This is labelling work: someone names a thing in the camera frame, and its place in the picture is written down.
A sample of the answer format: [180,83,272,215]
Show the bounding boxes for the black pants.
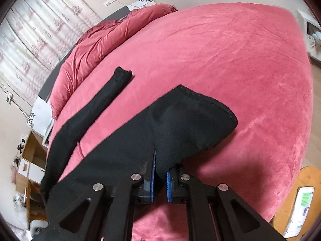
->
[40,67,238,221]

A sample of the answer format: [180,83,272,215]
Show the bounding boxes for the wooden desk with drawers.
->
[16,132,47,223]

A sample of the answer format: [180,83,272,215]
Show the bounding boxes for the white floral nightstand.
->
[27,96,54,147]
[127,0,156,11]

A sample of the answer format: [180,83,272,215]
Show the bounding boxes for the smartphone with lit screen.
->
[283,186,314,239]

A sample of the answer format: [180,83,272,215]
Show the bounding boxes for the wooden stool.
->
[272,166,320,240]

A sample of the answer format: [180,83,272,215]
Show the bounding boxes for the pink velvet bed cover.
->
[47,3,313,240]

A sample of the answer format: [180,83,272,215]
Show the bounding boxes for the dark grey headboard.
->
[38,6,131,102]

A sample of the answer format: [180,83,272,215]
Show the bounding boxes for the red folded duvet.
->
[50,4,177,120]

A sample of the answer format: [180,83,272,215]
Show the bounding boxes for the patterned white curtain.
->
[1,0,101,104]

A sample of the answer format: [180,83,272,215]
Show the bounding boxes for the white cabinet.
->
[296,10,320,63]

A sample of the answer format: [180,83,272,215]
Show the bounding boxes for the white wall socket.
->
[103,0,118,7]

